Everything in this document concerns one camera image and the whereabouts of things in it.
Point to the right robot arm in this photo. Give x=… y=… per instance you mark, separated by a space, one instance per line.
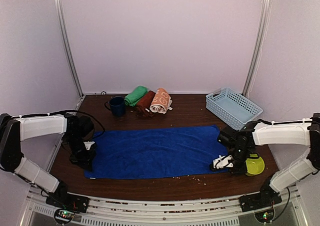
x=304 y=132

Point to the blue towel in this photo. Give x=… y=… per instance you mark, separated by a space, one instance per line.
x=156 y=153

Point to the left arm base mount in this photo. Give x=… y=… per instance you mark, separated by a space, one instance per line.
x=66 y=211

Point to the yellow-green bowl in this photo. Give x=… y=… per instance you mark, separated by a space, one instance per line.
x=255 y=165

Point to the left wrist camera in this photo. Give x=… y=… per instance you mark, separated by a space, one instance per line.
x=90 y=145

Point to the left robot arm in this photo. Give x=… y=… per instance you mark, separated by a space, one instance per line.
x=74 y=131

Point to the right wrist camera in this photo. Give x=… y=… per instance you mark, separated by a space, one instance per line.
x=221 y=163

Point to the brown rolled towel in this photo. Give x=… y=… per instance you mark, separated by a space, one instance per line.
x=143 y=106

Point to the front aluminium rail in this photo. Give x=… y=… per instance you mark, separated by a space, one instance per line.
x=225 y=211

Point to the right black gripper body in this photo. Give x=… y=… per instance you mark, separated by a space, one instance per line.
x=241 y=155

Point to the left aluminium frame post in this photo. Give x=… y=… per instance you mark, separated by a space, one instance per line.
x=67 y=47

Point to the light blue plastic basket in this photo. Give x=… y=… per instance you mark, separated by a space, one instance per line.
x=232 y=108

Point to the green rolled towel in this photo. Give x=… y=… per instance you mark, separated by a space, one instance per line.
x=134 y=97

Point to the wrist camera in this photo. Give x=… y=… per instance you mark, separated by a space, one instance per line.
x=221 y=163
x=90 y=145

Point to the right aluminium frame post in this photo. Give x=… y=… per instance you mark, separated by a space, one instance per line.
x=257 y=50

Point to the aluminium frame post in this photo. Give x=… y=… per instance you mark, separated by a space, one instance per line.
x=67 y=47
x=257 y=50

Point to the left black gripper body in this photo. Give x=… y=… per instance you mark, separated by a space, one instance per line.
x=79 y=155

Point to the dark blue mug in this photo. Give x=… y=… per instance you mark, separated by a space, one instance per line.
x=116 y=106

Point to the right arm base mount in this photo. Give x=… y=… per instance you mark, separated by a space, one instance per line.
x=262 y=204

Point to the orange patterned rolled towel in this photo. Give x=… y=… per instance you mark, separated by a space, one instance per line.
x=161 y=102

